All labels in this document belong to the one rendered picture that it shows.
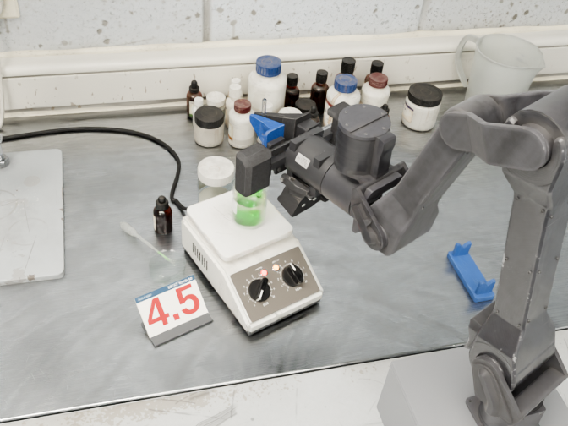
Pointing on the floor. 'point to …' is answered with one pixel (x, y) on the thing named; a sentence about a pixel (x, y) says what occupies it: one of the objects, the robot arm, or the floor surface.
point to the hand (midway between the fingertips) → (270, 128)
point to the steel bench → (353, 312)
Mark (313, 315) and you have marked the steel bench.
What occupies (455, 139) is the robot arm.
